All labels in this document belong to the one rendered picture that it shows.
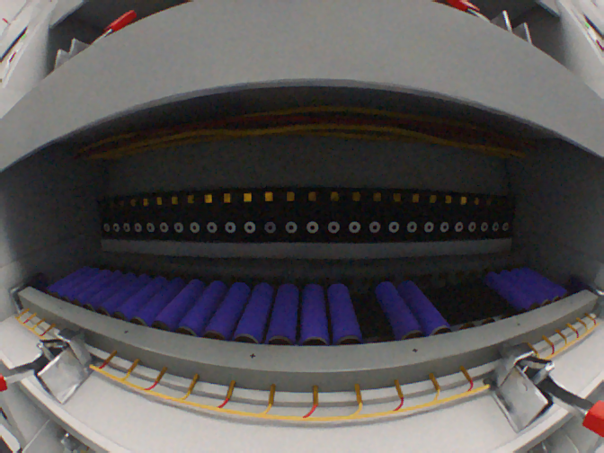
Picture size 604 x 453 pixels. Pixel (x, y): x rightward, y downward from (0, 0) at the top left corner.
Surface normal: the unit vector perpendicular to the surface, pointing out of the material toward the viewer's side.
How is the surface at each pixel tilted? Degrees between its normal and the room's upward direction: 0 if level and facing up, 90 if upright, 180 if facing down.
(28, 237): 90
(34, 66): 90
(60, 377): 90
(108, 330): 18
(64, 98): 108
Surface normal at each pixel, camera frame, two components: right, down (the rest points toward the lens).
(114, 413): -0.01, -0.97
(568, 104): -0.03, 0.25
